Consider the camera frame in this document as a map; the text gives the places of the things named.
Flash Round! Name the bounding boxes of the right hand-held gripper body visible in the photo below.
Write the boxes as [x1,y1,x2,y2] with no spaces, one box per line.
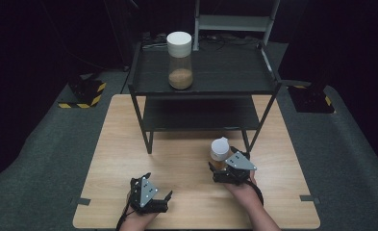
[212,150,259,187]

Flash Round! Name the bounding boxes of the person's left hand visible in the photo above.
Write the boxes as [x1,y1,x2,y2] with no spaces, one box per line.
[118,204,161,231]

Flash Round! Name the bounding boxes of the person's right hand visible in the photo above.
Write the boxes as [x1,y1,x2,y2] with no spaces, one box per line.
[222,170,265,212]

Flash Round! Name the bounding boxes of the tall jar with white lid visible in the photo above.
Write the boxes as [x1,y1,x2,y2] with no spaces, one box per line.
[165,30,194,90]

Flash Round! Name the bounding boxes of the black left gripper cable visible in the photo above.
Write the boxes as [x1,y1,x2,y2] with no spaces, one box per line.
[115,194,135,231]

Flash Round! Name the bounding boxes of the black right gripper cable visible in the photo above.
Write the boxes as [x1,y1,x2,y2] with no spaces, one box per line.
[242,179,265,207]

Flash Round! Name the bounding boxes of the grey metal stand frame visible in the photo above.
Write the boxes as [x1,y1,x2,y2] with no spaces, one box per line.
[192,0,281,52]

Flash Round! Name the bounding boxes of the white spout lid jar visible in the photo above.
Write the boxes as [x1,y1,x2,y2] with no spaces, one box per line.
[209,137,231,171]

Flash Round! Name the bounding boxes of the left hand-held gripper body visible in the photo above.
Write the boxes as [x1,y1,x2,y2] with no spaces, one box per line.
[128,175,169,216]

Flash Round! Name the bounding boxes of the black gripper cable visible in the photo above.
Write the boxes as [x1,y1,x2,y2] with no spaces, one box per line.
[115,194,135,231]
[242,179,265,207]

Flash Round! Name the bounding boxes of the grey tape strip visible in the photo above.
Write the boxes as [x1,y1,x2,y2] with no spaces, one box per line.
[69,196,91,207]
[299,194,322,205]

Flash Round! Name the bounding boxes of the black base with hazard stripes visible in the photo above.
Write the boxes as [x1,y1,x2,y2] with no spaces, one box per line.
[58,74,108,110]
[287,84,336,115]

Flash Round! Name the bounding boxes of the black two-tier shelf rack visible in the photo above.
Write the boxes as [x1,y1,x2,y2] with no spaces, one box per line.
[127,40,283,155]

